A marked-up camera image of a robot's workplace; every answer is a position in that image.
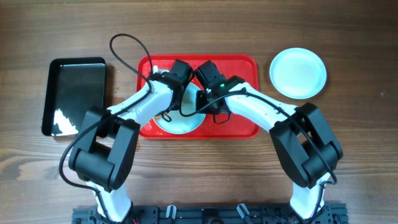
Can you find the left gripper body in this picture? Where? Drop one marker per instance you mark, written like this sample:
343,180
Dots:
179,98

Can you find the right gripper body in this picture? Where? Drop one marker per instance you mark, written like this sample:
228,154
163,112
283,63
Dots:
203,101

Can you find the light blue plate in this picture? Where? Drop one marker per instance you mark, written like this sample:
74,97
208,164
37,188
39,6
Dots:
180,124
298,73

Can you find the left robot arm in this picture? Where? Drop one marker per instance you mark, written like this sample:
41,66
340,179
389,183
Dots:
103,152

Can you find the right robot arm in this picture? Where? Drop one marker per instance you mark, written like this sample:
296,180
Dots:
307,149

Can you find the red plastic tray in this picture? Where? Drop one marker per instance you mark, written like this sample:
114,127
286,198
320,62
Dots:
237,127

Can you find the black water tray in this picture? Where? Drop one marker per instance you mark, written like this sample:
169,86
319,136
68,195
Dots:
74,85

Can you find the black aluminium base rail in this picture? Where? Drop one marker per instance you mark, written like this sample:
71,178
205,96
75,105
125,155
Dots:
330,213

